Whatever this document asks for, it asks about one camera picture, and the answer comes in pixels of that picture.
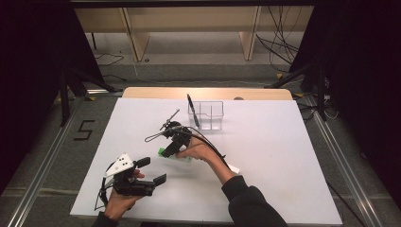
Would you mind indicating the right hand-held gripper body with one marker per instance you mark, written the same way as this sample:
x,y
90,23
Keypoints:
x,y
179,134

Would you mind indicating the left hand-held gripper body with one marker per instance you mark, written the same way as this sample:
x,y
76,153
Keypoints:
x,y
122,166

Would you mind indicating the black pen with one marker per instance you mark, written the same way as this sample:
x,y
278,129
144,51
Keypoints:
x,y
191,104

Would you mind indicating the clear plastic organizer box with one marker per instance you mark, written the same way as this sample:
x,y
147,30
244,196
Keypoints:
x,y
214,116

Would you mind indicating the white stick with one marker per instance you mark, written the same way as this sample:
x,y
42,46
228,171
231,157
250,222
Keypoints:
x,y
235,169

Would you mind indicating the person's right hand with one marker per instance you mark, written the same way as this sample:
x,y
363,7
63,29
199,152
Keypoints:
x,y
200,151

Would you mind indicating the person's left hand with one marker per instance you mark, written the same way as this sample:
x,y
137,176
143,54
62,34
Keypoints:
x,y
117,204

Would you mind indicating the wooden table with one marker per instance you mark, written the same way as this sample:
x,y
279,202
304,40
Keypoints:
x,y
157,93

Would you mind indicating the yellow tape piece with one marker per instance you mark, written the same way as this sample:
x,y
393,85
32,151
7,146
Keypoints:
x,y
298,95
91,98
279,75

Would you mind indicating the black metal stand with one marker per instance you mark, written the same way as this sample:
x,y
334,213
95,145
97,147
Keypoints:
x,y
64,101
321,94

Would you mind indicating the white board sheet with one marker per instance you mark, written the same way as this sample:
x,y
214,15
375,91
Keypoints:
x,y
268,142

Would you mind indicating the light wooden bench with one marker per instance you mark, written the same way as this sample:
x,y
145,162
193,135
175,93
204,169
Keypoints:
x,y
189,19

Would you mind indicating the black curtain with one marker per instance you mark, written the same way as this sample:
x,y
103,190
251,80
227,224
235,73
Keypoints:
x,y
31,78
365,78

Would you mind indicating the aluminium floor rail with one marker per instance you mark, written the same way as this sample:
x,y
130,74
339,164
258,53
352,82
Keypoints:
x,y
346,170
44,170

